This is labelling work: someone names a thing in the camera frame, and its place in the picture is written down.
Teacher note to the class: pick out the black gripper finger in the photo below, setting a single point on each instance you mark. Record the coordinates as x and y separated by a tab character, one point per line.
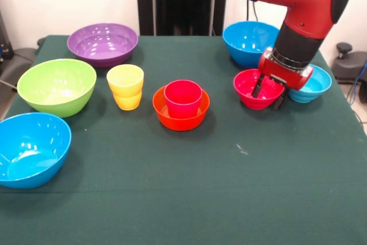
258	85
280	97

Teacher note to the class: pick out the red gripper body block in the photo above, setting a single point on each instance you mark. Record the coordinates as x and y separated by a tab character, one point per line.
286	74

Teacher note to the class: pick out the crimson small bowl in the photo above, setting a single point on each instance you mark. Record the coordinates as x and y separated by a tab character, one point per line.
246	87

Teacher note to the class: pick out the crimson cup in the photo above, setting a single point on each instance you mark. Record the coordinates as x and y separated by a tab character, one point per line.
183	107

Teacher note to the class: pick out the orange bowl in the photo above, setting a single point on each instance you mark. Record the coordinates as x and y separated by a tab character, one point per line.
180	124

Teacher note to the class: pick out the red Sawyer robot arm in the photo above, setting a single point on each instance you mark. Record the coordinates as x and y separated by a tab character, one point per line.
301	4

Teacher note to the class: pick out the small blue bowl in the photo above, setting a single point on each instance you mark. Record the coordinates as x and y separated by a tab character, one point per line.
312	91

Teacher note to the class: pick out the large blue bowl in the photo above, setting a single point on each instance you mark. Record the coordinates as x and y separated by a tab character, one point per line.
31	153
246	44

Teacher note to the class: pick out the black stand base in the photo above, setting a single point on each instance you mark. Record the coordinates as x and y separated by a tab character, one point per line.
352	65

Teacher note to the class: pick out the dark green tablecloth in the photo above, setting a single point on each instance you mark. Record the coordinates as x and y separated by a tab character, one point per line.
200	170

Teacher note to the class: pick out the yellow cup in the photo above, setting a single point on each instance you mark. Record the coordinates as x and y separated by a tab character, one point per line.
125	90

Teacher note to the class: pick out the large purple bowl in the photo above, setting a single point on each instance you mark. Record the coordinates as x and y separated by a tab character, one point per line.
101	45

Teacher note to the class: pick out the large green bowl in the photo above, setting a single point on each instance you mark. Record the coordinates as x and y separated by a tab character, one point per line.
57	87

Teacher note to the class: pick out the grey stand base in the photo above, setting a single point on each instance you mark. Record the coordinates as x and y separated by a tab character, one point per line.
20	55

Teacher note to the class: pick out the black equipment box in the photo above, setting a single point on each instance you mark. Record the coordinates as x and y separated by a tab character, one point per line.
4	44

